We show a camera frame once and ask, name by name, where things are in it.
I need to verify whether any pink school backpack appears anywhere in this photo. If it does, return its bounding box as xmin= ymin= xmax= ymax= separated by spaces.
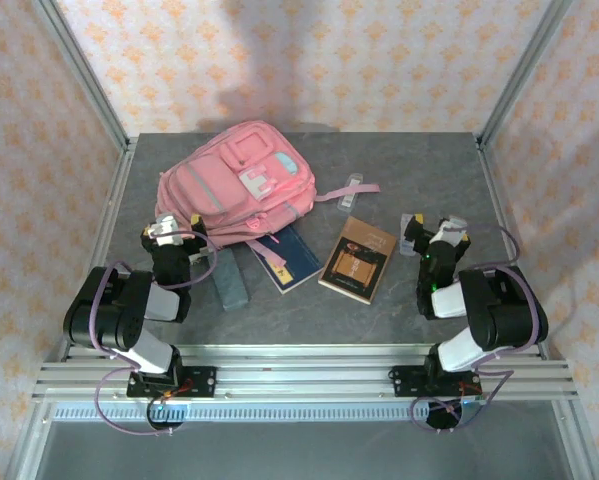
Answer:
xmin=156 ymin=118 xmax=380 ymax=269

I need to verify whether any grey-blue pencil case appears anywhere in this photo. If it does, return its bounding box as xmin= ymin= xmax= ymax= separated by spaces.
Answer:
xmin=209 ymin=248 xmax=251 ymax=312

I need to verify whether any brown hardcover book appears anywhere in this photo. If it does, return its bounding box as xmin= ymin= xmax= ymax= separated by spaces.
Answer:
xmin=317 ymin=215 xmax=398 ymax=305

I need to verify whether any blue notebook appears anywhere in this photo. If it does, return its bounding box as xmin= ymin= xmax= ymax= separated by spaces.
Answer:
xmin=248 ymin=224 xmax=323 ymax=296

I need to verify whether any clear plastic pen case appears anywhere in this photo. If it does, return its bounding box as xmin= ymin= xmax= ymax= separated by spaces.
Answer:
xmin=337 ymin=172 xmax=366 ymax=214
xmin=399 ymin=213 xmax=418 ymax=258

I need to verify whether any wide aluminium base beam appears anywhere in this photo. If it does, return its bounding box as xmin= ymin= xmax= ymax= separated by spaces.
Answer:
xmin=32 ymin=344 xmax=579 ymax=404

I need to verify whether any orange patterned backdrop cloth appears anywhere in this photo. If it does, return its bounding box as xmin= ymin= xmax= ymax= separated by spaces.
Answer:
xmin=0 ymin=0 xmax=599 ymax=480

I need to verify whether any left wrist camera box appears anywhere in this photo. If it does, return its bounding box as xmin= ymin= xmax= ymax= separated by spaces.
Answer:
xmin=146 ymin=213 xmax=186 ymax=248

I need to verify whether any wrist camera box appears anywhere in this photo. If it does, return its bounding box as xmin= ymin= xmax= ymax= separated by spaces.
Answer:
xmin=431 ymin=216 xmax=468 ymax=247
xmin=146 ymin=213 xmax=186 ymax=248

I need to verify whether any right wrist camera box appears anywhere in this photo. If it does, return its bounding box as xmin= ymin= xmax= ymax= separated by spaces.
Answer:
xmin=431 ymin=216 xmax=468 ymax=247

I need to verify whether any aluminium side rail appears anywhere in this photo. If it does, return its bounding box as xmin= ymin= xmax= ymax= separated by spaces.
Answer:
xmin=477 ymin=142 xmax=551 ymax=361
xmin=57 ymin=142 xmax=138 ymax=362

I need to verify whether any aluminium frame post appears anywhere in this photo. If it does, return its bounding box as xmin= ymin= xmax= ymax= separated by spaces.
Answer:
xmin=476 ymin=0 xmax=575 ymax=149
xmin=31 ymin=0 xmax=133 ymax=151

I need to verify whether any slotted grey cable duct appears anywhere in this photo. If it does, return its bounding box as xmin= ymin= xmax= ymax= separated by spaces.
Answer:
xmin=51 ymin=403 xmax=563 ymax=424

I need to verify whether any aluminium frame leg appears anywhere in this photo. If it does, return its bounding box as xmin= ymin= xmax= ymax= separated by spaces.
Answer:
xmin=2 ymin=399 xmax=55 ymax=480
xmin=551 ymin=399 xmax=599 ymax=480

